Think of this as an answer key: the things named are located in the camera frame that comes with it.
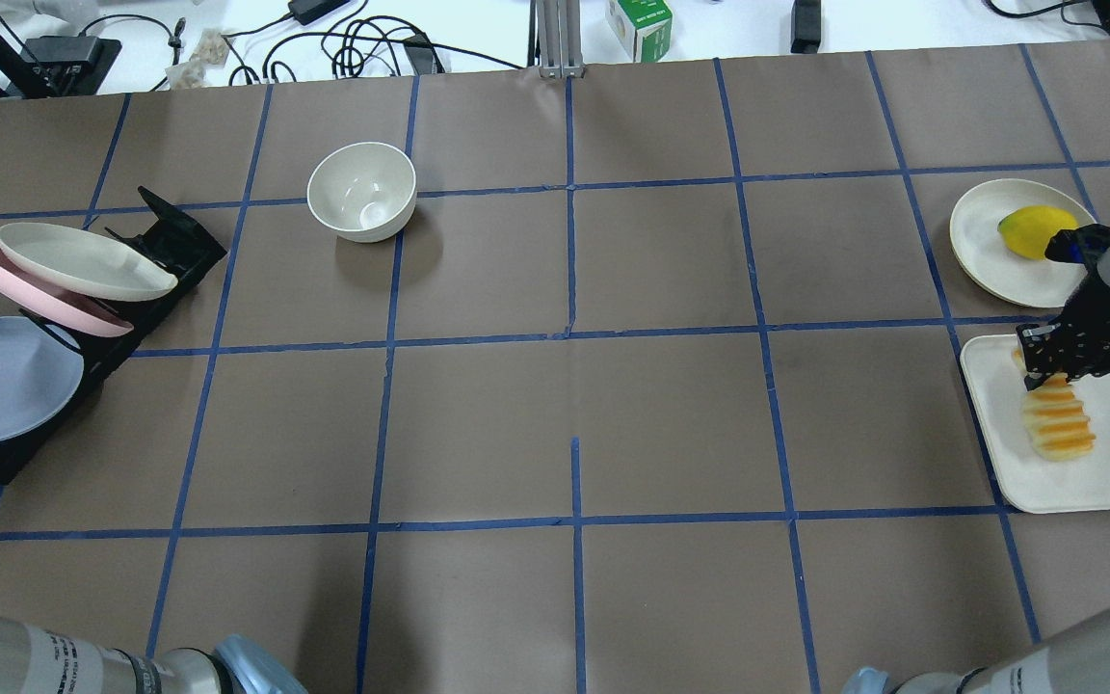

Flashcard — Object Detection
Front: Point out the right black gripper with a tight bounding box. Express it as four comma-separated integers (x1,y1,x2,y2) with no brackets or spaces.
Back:
1015,224,1110,391

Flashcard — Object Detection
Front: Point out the cream bowl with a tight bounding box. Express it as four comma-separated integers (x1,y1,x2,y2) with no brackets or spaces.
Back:
305,142,417,243

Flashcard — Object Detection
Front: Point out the black plate rack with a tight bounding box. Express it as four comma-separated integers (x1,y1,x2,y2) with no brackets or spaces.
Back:
0,188,228,484

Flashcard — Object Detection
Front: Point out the black power adapter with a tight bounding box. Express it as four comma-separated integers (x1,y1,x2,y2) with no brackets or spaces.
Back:
790,0,823,54

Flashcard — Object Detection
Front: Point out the cream plate in rack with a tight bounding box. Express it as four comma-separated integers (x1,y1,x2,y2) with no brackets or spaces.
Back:
0,223,179,302

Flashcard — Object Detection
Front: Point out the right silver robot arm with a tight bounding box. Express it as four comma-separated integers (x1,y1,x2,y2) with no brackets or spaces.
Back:
898,225,1110,693

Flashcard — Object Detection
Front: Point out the sliced yellow bread loaf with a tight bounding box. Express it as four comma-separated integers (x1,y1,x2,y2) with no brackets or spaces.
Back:
1021,372,1097,462

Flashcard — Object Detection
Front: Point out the cream plate with lemon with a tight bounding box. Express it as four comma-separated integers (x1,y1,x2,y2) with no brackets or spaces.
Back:
950,177,1096,310

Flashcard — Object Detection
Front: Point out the white rectangular tray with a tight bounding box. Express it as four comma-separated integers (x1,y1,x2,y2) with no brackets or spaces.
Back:
960,334,1110,514

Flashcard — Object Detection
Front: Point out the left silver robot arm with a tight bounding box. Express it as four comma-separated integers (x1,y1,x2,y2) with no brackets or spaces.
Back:
0,618,307,693

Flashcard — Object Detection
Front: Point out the green white carton box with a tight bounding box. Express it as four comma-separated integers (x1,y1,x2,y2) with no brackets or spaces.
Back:
605,1,674,63

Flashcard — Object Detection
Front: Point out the pink plate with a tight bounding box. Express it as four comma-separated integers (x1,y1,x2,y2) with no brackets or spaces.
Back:
0,250,135,336

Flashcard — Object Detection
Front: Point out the blue plate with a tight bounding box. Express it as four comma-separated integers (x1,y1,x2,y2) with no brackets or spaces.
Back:
0,316,84,440

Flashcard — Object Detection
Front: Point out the aluminium frame post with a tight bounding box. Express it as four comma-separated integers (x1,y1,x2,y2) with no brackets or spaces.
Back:
527,0,583,79

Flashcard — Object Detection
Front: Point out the yellow lemon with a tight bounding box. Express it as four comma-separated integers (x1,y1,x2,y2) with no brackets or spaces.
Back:
996,205,1078,262

